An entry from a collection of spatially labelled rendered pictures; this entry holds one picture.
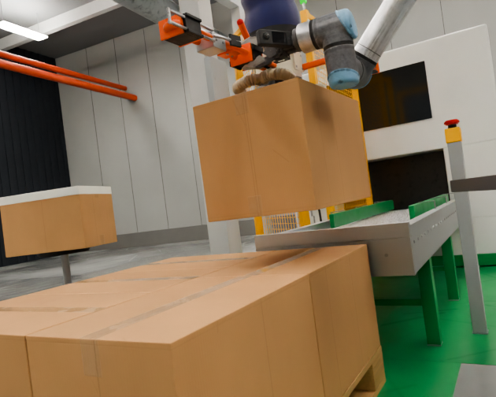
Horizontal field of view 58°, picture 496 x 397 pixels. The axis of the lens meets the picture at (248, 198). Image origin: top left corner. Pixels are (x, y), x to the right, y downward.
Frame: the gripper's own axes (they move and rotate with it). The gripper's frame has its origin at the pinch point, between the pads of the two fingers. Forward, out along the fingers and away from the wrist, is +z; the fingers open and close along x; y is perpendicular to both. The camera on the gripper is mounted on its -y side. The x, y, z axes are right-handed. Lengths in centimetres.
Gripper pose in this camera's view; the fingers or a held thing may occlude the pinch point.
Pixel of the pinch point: (242, 56)
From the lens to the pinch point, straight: 155.3
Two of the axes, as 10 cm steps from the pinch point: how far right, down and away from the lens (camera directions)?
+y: 4.9, -0.5, 8.7
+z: -8.6, 1.3, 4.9
